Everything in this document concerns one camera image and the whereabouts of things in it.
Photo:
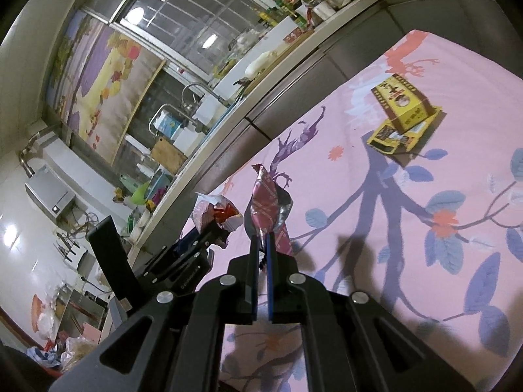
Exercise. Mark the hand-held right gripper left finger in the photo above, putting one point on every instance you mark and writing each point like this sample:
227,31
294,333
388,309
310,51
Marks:
254,281

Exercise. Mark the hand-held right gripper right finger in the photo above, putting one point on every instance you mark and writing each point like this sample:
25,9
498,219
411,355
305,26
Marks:
270,281

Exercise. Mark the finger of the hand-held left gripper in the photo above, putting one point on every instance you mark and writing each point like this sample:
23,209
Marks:
210,235
188,243

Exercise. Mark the pink and white snack wrapper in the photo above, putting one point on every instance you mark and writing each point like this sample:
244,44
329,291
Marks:
216,212

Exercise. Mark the pink checkered candy wrapper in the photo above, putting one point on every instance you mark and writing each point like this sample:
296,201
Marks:
265,200

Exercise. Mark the blue plastic basin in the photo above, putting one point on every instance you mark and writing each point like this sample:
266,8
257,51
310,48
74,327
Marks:
161,183

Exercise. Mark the green plastic item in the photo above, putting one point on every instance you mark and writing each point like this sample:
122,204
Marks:
141,195

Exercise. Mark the wooden cutting board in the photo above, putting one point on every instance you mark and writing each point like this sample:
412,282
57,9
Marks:
169,153

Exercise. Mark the short steel faucet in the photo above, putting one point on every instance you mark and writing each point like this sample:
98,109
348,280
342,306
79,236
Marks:
157,116

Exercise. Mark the pile of plastic bags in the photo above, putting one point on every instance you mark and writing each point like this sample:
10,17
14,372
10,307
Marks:
53,335

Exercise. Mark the tall steel faucet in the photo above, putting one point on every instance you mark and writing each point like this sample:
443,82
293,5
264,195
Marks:
196,92

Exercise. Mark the steel water heater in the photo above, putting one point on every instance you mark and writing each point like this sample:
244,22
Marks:
51,194

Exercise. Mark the pink floral tablecloth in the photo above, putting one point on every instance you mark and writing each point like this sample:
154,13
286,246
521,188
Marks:
408,220

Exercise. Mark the white dough lump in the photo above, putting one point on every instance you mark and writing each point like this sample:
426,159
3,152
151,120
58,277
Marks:
259,63

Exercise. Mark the yellow flattened carton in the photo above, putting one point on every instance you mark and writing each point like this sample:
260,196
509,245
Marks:
392,141

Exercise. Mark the barred kitchen window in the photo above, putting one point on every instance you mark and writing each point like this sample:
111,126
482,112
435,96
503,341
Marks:
196,20

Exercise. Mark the yellow carton box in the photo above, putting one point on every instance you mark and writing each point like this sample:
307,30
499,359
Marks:
402,100

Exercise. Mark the colourful wall poster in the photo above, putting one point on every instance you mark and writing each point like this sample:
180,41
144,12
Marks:
102,90

